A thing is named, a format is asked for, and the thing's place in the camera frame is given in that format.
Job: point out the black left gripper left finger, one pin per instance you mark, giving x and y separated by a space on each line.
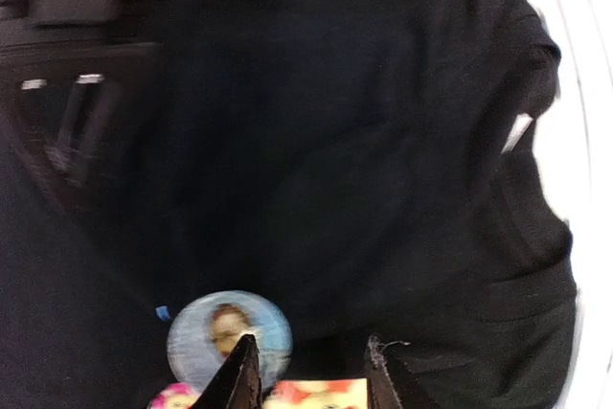
237 383

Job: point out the black t-shirt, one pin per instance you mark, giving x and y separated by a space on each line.
353 162

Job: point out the pink yellow flower brooch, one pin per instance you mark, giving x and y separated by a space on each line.
179 395

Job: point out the orange yellow flower brooch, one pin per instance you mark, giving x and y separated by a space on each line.
318 394

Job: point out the round blue pin badge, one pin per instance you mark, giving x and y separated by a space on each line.
203 334

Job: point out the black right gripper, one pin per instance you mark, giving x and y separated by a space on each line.
72 73

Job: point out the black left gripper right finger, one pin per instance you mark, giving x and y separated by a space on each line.
390 384

